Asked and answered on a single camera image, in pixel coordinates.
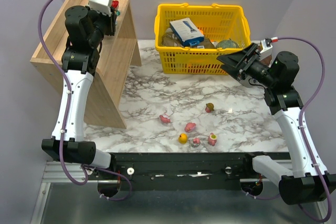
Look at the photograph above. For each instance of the wooden shelf unit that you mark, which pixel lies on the wooden shelf unit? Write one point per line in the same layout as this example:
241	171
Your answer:
119	52

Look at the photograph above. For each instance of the yellow plastic basket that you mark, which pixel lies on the yellow plastic basket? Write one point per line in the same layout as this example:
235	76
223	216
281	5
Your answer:
217	22

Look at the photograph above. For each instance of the green round melon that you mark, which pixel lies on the green round melon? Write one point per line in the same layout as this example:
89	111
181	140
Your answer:
228	43

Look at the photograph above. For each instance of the small pink cupcake toy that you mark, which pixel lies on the small pink cupcake toy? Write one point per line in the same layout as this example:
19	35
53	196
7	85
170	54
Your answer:
195	142

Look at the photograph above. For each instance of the red haired mermaid toy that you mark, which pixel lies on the red haired mermaid toy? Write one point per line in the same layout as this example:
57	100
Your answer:
115	7

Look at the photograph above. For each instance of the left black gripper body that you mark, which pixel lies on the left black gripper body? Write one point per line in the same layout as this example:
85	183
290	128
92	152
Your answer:
112	21

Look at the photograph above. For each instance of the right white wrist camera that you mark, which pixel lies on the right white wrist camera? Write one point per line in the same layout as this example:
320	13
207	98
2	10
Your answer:
265	48

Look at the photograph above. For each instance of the brown paper package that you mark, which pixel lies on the brown paper package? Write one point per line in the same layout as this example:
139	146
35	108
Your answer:
170	39

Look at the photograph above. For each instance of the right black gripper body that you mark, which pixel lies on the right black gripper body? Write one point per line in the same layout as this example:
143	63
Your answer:
247	64

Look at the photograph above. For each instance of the black mounting rail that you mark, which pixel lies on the black mounting rail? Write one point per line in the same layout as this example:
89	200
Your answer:
180	171

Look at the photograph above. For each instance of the pink green toy figure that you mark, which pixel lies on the pink green toy figure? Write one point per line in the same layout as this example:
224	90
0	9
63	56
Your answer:
212	139

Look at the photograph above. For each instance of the pink flamingo toy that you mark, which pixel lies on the pink flamingo toy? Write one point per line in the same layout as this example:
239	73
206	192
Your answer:
165	119

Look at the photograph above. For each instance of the yellow rubber duck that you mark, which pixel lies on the yellow rubber duck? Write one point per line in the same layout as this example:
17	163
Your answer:
183	138

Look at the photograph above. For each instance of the brown hat duck toy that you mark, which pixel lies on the brown hat duck toy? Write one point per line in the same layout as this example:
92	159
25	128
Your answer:
209	107

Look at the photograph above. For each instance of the grey cup brown lid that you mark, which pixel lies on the grey cup brown lid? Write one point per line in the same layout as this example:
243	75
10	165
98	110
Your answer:
249	81

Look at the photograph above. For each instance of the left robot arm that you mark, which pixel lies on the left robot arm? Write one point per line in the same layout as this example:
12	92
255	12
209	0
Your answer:
86	30

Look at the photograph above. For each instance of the blue white razor box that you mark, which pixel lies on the blue white razor box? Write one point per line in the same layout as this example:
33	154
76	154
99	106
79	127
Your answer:
187	32

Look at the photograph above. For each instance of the pink pig toy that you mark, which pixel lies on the pink pig toy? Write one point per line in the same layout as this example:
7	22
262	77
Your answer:
190	127

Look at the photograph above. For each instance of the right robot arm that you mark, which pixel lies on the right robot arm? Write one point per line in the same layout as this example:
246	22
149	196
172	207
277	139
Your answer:
309	179

